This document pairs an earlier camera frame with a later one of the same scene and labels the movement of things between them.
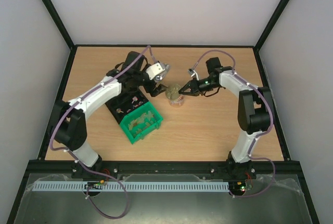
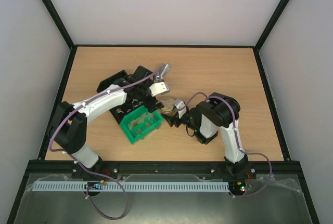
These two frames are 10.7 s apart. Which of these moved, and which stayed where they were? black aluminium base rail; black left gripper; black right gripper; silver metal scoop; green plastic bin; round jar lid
Moved: round jar lid; black left gripper; black right gripper
Stayed: green plastic bin; silver metal scoop; black aluminium base rail
